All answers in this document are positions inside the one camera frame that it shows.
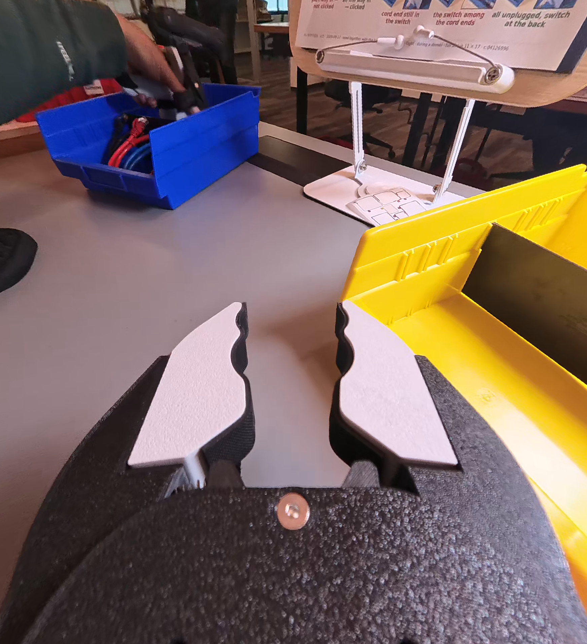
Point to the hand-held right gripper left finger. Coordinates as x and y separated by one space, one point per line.
197 397

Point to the person's left hand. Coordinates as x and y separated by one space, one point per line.
150 55

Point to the printed instruction sheet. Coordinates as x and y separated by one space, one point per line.
474 35

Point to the person's left forearm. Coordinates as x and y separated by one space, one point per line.
31 50

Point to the white document stand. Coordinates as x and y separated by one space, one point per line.
338 191

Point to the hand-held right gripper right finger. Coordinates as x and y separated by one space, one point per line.
394 402

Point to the red plastic tray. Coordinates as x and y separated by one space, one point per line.
67 98

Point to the yellow plastic bin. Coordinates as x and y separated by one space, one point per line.
499 387

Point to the black bin divider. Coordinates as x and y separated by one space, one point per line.
550 312

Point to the black office chair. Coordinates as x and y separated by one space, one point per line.
369 100

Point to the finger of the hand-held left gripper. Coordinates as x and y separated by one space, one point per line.
176 75
195 83

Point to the blue plastic bin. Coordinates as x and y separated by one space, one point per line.
197 146

